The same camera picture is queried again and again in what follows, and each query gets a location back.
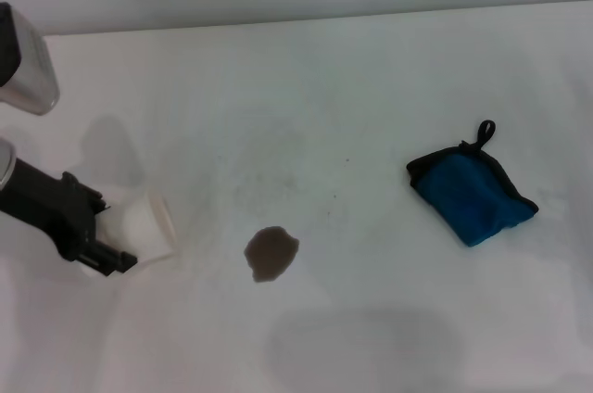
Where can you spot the left wrist camera housing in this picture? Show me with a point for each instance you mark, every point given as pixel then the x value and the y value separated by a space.
pixel 30 73

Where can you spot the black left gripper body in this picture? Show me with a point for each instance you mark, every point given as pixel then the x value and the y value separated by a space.
pixel 46 207

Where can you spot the blue rag with black trim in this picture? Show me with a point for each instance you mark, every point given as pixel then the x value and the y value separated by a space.
pixel 472 198

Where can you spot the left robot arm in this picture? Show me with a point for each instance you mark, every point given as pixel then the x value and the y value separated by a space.
pixel 4 166

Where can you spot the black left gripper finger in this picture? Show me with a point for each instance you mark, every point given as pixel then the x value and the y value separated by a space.
pixel 109 264
pixel 101 202

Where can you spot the white paper cup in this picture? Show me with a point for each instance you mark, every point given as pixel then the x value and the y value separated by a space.
pixel 148 231

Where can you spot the dark water stain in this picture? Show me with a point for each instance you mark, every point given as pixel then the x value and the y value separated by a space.
pixel 271 254

